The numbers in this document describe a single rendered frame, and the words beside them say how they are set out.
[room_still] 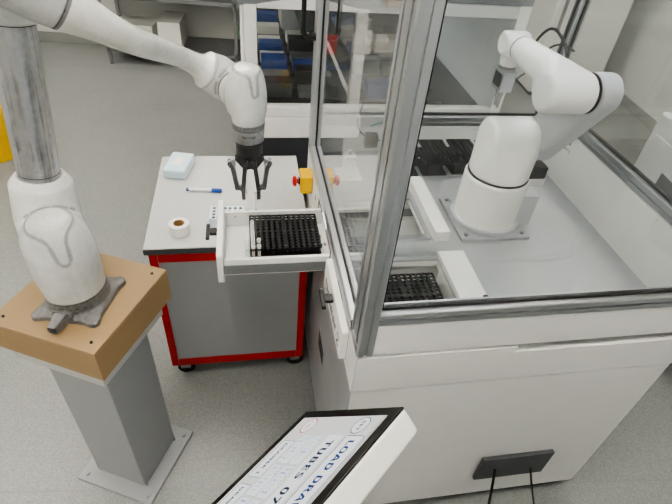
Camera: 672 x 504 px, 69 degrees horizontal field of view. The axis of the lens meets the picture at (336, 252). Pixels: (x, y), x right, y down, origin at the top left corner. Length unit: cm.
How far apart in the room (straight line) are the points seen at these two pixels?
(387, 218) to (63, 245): 78
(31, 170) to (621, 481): 234
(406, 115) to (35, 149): 95
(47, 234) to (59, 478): 116
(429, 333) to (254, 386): 124
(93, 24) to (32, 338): 78
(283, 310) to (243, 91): 98
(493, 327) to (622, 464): 137
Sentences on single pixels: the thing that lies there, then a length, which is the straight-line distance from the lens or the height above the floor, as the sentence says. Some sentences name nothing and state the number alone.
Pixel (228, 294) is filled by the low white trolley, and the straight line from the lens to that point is 194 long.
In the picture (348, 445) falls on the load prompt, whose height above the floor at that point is 116.
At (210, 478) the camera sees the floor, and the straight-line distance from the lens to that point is 210.
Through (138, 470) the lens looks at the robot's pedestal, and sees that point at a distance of 201.
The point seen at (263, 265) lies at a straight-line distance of 152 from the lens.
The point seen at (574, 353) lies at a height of 89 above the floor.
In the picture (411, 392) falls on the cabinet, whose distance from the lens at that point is 138.
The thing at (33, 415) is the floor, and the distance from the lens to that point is 243.
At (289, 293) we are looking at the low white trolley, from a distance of 195.
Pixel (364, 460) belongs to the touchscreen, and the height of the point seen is 119.
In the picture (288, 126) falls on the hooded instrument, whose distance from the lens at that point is 230.
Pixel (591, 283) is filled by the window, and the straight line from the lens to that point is 130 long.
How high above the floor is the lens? 189
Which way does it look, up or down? 40 degrees down
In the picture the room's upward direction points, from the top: 6 degrees clockwise
